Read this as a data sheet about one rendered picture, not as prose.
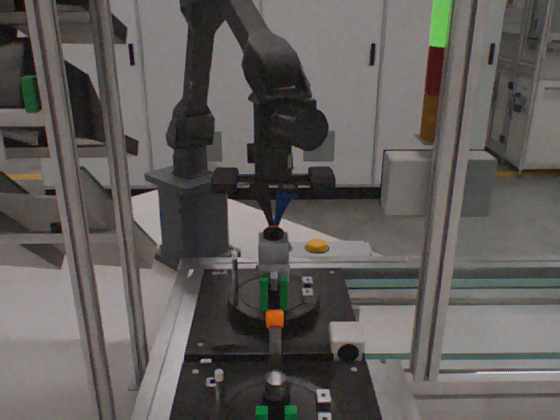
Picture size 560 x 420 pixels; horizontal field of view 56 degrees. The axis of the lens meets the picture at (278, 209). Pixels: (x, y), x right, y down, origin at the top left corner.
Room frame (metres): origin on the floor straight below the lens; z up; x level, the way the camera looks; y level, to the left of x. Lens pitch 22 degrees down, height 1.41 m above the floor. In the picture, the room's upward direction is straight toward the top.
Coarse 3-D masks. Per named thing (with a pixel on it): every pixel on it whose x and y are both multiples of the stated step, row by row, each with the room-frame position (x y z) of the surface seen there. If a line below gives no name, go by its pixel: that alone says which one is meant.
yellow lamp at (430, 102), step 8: (424, 96) 0.59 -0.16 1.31; (432, 96) 0.57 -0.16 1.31; (424, 104) 0.58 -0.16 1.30; (432, 104) 0.57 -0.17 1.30; (424, 112) 0.58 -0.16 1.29; (432, 112) 0.57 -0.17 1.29; (424, 120) 0.58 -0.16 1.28; (432, 120) 0.57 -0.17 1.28; (424, 128) 0.58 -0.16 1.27; (432, 128) 0.57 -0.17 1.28; (424, 136) 0.58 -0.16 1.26; (432, 136) 0.57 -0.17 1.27
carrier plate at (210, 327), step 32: (224, 288) 0.75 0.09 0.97; (320, 288) 0.75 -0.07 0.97; (192, 320) 0.66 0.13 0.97; (224, 320) 0.66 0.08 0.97; (320, 320) 0.66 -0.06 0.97; (352, 320) 0.66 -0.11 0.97; (192, 352) 0.58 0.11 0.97; (224, 352) 0.58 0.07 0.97; (256, 352) 0.58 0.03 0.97; (288, 352) 0.58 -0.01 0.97; (320, 352) 0.58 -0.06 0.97
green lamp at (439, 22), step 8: (440, 0) 0.58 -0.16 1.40; (448, 0) 0.57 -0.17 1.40; (432, 8) 0.59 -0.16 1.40; (440, 8) 0.57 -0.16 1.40; (448, 8) 0.57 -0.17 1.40; (432, 16) 0.59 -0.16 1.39; (440, 16) 0.57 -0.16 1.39; (432, 24) 0.58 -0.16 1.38; (440, 24) 0.57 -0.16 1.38; (432, 32) 0.58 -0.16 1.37; (440, 32) 0.57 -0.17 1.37; (432, 40) 0.58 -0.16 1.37; (440, 40) 0.57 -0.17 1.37
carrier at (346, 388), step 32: (192, 384) 0.52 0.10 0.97; (224, 384) 0.52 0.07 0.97; (256, 384) 0.50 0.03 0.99; (288, 384) 0.50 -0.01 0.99; (320, 384) 0.52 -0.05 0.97; (352, 384) 0.52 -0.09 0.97; (192, 416) 0.47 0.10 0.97; (224, 416) 0.41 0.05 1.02; (256, 416) 0.40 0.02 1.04; (288, 416) 0.40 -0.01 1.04; (320, 416) 0.43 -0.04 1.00; (352, 416) 0.47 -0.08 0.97
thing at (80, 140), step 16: (0, 48) 0.54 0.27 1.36; (16, 48) 0.54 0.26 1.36; (0, 64) 0.54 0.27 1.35; (16, 64) 0.54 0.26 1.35; (32, 64) 0.54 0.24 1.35; (0, 80) 0.53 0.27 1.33; (16, 80) 0.53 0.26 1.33; (80, 80) 0.63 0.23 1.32; (0, 96) 0.52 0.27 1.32; (16, 96) 0.52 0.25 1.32; (80, 96) 0.63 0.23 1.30; (96, 96) 0.66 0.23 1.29; (80, 112) 0.62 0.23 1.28; (96, 112) 0.66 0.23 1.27; (0, 128) 0.61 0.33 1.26; (16, 128) 0.61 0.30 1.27; (32, 128) 0.60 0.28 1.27; (80, 128) 0.62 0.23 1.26; (96, 128) 0.65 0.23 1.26; (32, 144) 0.72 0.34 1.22; (80, 144) 0.69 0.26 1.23; (128, 144) 0.74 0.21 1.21
